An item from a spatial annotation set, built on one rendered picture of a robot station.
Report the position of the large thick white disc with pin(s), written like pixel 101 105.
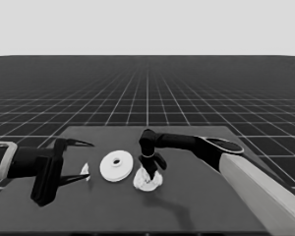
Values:
pixel 108 170

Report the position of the white round carrier with pins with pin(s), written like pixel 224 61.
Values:
pixel 150 188

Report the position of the small white T-shaped piece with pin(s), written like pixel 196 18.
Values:
pixel 85 169

